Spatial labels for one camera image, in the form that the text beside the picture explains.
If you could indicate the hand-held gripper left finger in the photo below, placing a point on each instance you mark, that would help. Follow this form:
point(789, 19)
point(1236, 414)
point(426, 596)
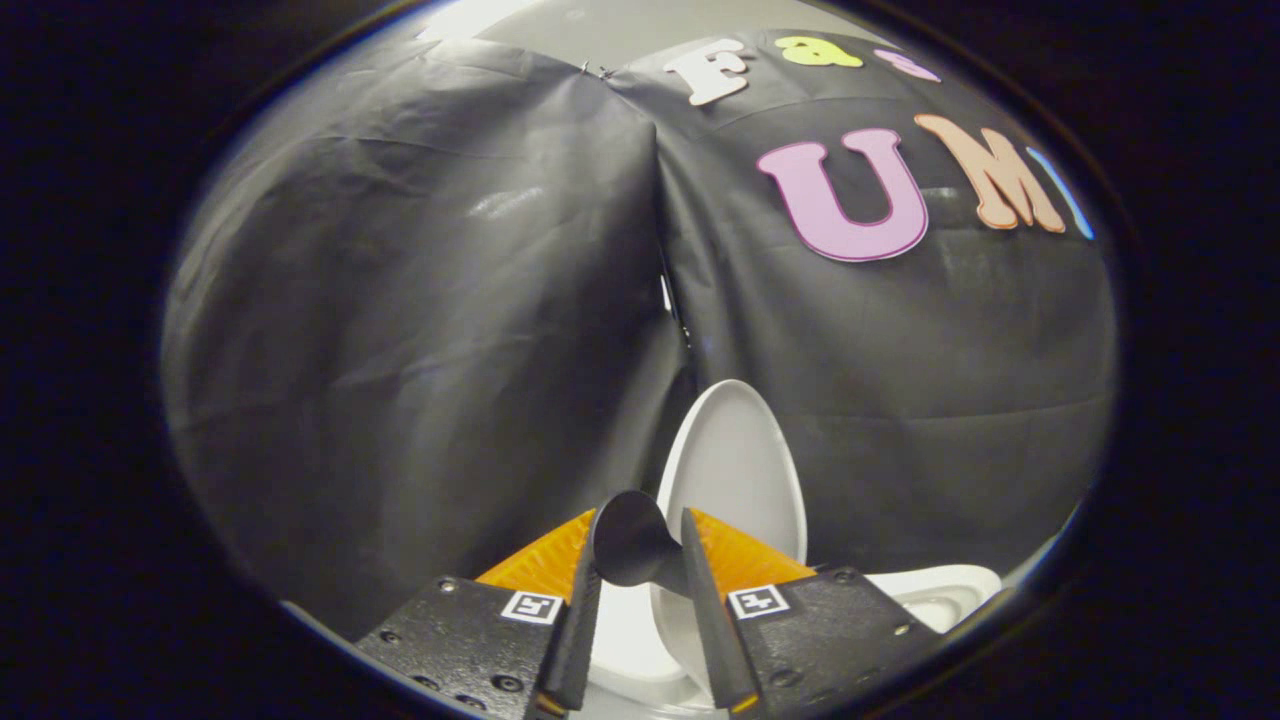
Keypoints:
point(580, 640)

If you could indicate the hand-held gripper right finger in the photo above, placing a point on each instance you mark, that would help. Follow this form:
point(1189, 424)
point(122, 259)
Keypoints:
point(712, 630)

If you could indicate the white toilet lid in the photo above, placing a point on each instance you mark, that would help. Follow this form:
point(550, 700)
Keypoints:
point(735, 460)

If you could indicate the white toilet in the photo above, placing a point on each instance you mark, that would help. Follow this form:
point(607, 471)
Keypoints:
point(935, 583)

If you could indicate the black backdrop cloth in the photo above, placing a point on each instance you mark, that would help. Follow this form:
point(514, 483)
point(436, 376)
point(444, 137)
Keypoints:
point(450, 350)

